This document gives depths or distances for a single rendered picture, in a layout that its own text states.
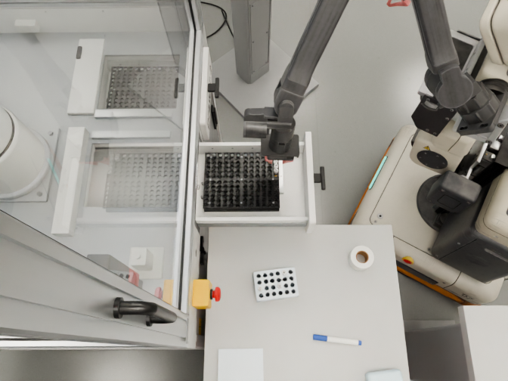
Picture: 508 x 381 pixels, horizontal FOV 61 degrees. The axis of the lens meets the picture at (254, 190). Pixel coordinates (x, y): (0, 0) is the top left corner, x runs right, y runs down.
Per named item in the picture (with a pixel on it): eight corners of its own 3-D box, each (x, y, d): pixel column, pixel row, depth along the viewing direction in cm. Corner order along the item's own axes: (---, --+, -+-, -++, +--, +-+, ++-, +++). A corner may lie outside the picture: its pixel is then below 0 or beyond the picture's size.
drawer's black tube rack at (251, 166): (277, 160, 138) (278, 152, 131) (278, 214, 131) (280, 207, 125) (207, 161, 138) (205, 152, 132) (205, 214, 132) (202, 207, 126)
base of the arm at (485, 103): (493, 131, 99) (510, 92, 102) (475, 108, 95) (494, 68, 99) (458, 136, 106) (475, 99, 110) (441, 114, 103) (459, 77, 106)
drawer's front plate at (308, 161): (307, 147, 141) (311, 130, 131) (311, 233, 131) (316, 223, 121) (302, 147, 141) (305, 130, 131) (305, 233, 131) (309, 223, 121)
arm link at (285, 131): (295, 131, 103) (295, 111, 106) (267, 129, 103) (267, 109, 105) (292, 146, 110) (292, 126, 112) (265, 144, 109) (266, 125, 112)
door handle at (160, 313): (180, 310, 71) (153, 295, 54) (179, 326, 70) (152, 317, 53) (150, 310, 71) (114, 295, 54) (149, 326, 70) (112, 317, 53)
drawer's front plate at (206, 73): (212, 66, 153) (208, 45, 142) (209, 140, 142) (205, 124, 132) (206, 66, 153) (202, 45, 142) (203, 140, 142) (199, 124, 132)
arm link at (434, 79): (486, 94, 98) (476, 85, 102) (463, 63, 93) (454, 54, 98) (448, 120, 102) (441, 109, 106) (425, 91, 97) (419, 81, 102)
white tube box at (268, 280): (293, 269, 133) (294, 267, 129) (298, 296, 130) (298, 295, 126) (253, 274, 133) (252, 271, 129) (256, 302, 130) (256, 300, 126)
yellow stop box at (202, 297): (214, 283, 124) (212, 279, 117) (213, 308, 121) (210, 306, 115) (196, 283, 124) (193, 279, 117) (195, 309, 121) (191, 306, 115)
